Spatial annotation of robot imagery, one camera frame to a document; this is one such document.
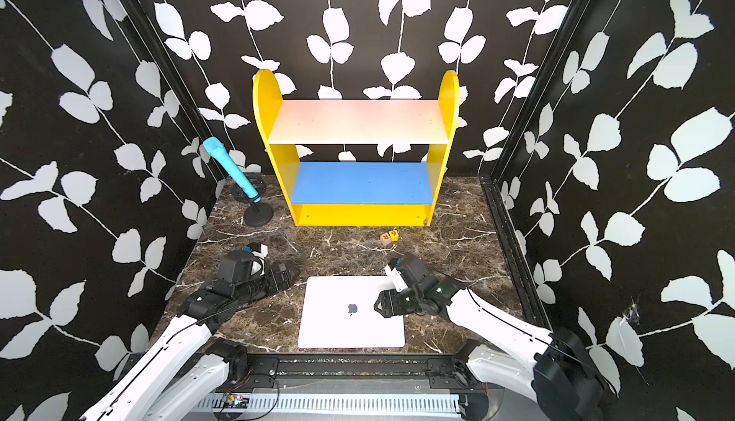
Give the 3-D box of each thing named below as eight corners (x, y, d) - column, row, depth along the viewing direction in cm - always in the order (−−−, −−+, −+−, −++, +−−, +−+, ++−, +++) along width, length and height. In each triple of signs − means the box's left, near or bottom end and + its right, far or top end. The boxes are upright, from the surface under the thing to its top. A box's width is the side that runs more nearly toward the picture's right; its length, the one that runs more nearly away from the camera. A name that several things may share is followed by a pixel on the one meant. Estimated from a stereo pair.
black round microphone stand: (243, 226, 107) (239, 219, 103) (250, 208, 112) (247, 201, 109) (269, 226, 107) (265, 219, 104) (274, 208, 112) (271, 201, 109)
